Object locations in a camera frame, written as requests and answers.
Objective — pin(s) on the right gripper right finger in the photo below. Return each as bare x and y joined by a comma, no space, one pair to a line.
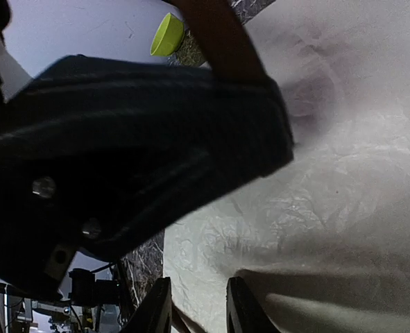
243,312

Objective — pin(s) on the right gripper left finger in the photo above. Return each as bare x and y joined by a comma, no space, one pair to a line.
154,315

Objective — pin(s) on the peach wrapping paper sheet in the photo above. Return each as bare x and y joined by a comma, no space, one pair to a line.
324,244

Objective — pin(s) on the green plastic bowl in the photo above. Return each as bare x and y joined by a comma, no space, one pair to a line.
168,36

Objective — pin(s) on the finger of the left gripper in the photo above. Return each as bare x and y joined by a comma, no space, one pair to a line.
216,37

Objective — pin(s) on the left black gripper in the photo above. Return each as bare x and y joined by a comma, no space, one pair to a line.
101,155

